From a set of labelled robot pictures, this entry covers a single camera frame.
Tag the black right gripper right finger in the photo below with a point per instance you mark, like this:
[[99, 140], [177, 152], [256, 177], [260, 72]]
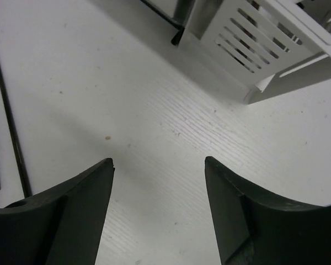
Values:
[[256, 226]]

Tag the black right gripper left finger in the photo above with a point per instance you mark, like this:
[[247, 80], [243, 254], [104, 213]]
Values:
[[61, 225]]

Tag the black chopstick long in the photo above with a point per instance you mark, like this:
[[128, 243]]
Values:
[[23, 174]]

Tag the white slotted utensil container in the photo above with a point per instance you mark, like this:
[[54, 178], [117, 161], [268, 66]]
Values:
[[269, 47]]

